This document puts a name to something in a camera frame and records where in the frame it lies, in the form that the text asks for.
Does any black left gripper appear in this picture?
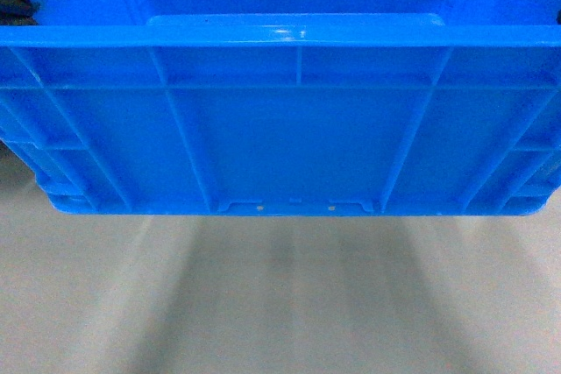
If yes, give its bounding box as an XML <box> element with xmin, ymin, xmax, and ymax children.
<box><xmin>1</xmin><ymin>0</ymin><xmax>34</xmax><ymax>26</ymax></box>

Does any large blue plastic crate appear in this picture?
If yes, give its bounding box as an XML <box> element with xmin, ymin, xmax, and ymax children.
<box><xmin>1</xmin><ymin>0</ymin><xmax>560</xmax><ymax>216</ymax></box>

